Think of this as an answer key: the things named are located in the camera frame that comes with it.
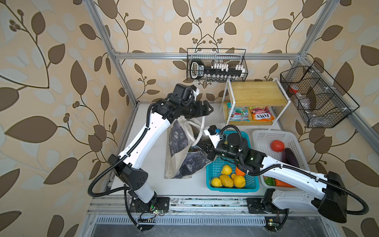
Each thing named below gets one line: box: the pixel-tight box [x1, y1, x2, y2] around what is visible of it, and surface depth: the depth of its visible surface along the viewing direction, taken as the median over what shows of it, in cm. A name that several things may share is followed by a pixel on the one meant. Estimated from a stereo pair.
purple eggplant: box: [281, 147, 300, 168], surface depth 86 cm
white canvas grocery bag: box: [164, 115, 212, 179], surface depth 79 cm
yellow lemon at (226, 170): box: [221, 164, 233, 175], surface depth 83 cm
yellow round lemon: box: [233, 174, 246, 189], surface depth 79 cm
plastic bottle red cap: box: [289, 84, 312, 111], surface depth 80 cm
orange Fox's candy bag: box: [250, 106, 275, 122], surface depth 91 cm
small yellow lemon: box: [210, 177, 223, 188], surface depth 79 cm
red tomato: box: [270, 140, 285, 153], surface depth 92 cm
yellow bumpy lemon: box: [219, 173, 234, 188], surface depth 80 cm
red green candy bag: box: [227, 102, 251, 122], surface depth 90 cm
